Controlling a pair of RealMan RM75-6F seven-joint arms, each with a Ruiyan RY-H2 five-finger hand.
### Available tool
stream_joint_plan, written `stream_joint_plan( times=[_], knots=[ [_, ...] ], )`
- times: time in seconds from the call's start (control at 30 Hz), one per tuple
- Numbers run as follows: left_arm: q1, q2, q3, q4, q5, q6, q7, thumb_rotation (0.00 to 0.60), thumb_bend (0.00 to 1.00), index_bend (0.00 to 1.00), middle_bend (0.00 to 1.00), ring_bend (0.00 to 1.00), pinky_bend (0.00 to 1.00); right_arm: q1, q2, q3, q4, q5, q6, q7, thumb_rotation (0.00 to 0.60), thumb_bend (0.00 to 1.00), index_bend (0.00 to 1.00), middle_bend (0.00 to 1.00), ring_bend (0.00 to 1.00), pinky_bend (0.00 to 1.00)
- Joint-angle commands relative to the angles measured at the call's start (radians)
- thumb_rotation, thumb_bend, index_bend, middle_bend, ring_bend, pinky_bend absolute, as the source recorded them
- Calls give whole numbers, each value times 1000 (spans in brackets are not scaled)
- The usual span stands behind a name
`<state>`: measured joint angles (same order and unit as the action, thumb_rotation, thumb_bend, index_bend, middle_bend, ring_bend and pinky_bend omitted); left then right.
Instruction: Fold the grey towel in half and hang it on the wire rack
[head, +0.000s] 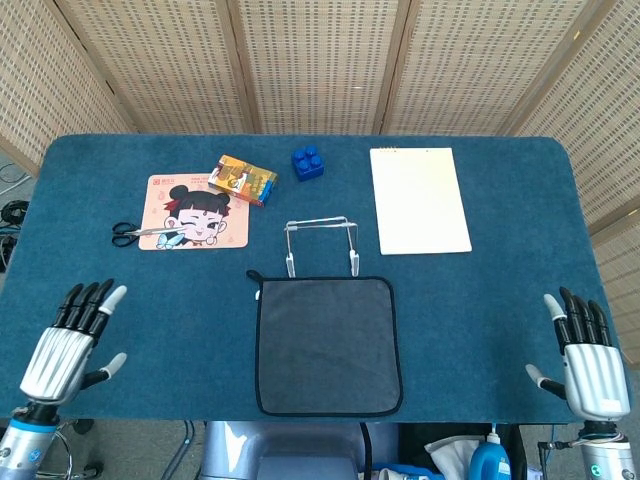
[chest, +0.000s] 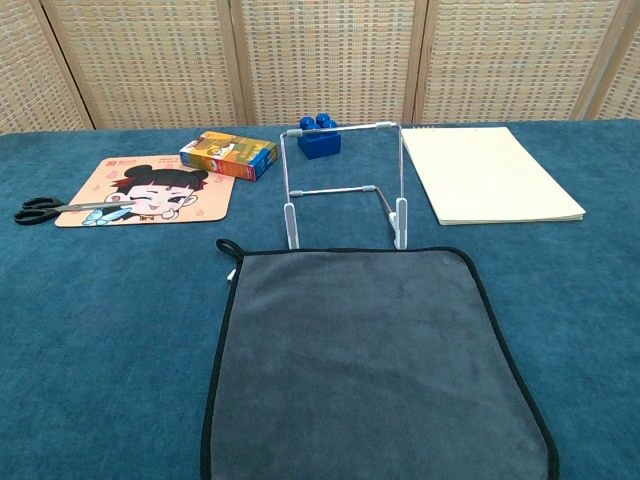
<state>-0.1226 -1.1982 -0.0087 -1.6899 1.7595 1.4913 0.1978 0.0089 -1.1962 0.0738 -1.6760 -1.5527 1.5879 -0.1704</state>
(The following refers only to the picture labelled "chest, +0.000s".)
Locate grey and blue cloth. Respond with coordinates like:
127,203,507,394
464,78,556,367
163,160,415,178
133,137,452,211
199,238,560,480

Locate blue toy building brick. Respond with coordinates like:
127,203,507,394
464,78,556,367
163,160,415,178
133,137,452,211
297,113,343,160

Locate colourful printed card box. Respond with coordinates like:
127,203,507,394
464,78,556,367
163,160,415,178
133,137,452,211
178,130,279,183

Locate woven bamboo folding screen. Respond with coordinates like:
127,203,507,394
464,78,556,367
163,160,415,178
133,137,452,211
0,0,640,134

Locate cream paper notepad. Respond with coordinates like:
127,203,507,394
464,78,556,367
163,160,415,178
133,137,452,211
401,126,587,227

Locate cartoon girl mouse pad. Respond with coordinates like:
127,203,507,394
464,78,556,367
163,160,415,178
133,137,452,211
53,154,236,228

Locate white wire stand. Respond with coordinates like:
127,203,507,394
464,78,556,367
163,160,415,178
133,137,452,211
280,121,409,250

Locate black-handled scissors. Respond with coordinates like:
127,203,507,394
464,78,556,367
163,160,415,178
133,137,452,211
13,196,132,225

